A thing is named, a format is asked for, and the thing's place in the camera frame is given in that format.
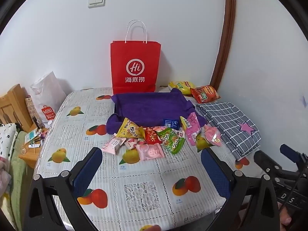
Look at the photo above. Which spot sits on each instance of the white plastic shopping bag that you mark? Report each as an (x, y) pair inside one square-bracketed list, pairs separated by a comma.
[(45, 93)]

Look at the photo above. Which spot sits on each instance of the large yellow snack bag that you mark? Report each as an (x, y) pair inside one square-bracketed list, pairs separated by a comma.
[(182, 86)]

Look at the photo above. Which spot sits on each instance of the grey checkered cloth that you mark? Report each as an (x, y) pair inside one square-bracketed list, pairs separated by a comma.
[(223, 118)]

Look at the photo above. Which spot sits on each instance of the teal small box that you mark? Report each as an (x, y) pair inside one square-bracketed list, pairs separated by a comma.
[(31, 135)]

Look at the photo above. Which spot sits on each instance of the pink white snack packet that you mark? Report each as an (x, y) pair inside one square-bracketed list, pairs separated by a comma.
[(113, 145)]

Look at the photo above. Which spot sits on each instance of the fruit print tablecloth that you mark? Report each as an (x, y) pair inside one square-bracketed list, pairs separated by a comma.
[(134, 173)]

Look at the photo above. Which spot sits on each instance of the person's right hand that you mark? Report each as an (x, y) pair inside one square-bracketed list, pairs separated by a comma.
[(285, 220)]

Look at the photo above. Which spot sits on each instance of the brown wooden door trim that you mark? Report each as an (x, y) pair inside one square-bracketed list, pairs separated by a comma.
[(228, 28)]

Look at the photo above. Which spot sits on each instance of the pink yellow-edged snack packet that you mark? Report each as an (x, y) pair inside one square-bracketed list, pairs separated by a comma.
[(192, 127)]

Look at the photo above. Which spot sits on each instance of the white light switch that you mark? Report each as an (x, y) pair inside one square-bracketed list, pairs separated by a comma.
[(96, 0)]

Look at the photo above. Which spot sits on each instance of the pale pink circle snack packet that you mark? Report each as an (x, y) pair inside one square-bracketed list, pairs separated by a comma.
[(150, 151)]

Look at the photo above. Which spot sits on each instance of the small blue snack packet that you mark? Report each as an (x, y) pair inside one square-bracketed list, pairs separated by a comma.
[(171, 123)]

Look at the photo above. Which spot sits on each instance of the red paper bag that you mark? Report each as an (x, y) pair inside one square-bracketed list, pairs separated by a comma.
[(134, 53)]

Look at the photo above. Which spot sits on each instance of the beige patterned paper bag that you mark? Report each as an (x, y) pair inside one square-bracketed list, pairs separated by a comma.
[(31, 110)]

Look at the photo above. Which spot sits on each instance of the yellow triangular snack packet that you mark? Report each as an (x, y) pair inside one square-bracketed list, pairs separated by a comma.
[(131, 130)]

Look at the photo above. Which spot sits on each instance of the purple towel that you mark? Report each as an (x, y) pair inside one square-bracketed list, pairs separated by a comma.
[(149, 103)]

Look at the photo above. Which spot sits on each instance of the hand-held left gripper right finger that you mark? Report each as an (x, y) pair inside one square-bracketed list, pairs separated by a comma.
[(215, 173)]

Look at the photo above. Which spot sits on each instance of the large red snack bag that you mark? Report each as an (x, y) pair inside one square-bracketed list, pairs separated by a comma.
[(204, 93)]

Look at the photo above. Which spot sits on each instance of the clear glass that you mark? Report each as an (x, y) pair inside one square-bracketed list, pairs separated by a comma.
[(22, 150)]

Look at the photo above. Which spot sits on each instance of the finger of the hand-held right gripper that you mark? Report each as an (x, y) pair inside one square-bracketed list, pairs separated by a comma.
[(290, 152), (264, 161)]

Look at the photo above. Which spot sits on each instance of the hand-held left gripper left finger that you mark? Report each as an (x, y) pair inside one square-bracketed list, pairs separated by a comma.
[(87, 170)]

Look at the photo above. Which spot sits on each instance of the wooden nightstand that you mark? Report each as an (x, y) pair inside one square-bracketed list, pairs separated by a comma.
[(28, 155)]

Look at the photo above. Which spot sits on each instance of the green snack packet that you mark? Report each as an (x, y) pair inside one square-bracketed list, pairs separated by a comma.
[(172, 140)]

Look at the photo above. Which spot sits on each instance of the wooden headboard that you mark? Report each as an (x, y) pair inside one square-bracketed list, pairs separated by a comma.
[(14, 101)]

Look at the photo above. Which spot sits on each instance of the floral white pillow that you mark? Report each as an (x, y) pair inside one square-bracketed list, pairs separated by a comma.
[(8, 137)]

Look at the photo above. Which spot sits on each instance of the white tube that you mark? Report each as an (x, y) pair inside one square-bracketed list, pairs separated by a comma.
[(34, 145)]

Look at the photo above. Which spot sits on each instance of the red gold snack packet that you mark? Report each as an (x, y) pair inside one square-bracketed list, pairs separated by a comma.
[(151, 136)]

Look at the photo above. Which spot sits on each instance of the green blanket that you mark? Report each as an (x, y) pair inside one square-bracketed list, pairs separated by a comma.
[(20, 185)]

